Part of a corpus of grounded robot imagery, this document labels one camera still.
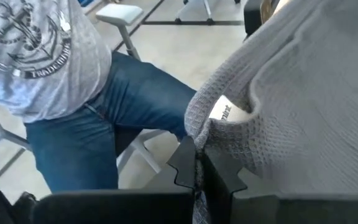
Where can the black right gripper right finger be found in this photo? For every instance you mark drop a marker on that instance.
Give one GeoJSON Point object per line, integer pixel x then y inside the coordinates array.
{"type": "Point", "coordinates": [222, 174]}

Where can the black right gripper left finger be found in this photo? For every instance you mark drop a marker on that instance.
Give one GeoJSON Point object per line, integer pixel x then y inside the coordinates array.
{"type": "Point", "coordinates": [120, 208]}

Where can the grey waffle towel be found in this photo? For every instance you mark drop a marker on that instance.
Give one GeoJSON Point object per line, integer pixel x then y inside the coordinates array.
{"type": "Point", "coordinates": [306, 109]}

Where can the person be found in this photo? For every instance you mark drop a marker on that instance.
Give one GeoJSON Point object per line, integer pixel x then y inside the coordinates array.
{"type": "Point", "coordinates": [73, 109]}

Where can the white chair base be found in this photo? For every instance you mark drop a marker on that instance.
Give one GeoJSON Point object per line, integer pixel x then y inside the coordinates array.
{"type": "Point", "coordinates": [208, 14]}

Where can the white office chair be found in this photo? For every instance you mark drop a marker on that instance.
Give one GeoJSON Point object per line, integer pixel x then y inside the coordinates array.
{"type": "Point", "coordinates": [120, 14]}

